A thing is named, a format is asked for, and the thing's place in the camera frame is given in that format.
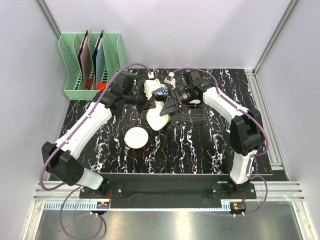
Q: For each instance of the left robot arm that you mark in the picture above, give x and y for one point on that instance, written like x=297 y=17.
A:
x=61 y=157

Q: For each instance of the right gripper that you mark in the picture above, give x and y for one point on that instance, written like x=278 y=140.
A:
x=170 y=106

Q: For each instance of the wire dish rack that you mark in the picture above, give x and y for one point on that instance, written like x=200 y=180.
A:
x=192 y=113

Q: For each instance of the dark red block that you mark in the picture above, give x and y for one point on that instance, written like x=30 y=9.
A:
x=89 y=83

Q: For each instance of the light blue board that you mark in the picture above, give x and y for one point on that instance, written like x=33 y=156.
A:
x=98 y=59

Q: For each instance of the right orange connector box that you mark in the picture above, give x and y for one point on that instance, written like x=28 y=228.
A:
x=238 y=206

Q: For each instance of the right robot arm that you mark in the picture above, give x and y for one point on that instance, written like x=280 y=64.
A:
x=246 y=125

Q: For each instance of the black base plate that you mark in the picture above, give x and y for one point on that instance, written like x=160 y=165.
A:
x=139 y=202

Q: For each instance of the left orange connector box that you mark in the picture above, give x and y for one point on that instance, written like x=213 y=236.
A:
x=103 y=204

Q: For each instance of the black marble pattern mat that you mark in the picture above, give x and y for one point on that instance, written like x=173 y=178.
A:
x=178 y=148

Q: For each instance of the cream mandala pattern bowl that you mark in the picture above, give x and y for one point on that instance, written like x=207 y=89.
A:
x=195 y=102

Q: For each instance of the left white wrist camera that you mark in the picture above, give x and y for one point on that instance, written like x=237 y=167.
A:
x=152 y=86

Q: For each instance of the blue zigzag pattern bowl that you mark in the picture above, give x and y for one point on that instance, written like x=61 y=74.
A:
x=164 y=91

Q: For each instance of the aluminium frame rail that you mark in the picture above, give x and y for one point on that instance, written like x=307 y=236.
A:
x=273 y=190

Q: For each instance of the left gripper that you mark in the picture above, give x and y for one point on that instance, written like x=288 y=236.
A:
x=151 y=104

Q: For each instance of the orange connector box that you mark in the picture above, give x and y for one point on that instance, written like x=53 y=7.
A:
x=238 y=206
x=103 y=204

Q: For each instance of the green patterned bowl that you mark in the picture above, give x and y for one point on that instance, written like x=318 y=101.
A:
x=155 y=121

